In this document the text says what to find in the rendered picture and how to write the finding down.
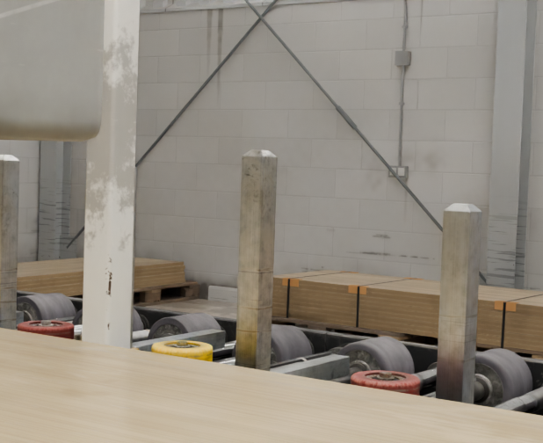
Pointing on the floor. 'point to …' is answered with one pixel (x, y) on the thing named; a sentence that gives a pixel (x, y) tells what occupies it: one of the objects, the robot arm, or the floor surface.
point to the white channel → (112, 185)
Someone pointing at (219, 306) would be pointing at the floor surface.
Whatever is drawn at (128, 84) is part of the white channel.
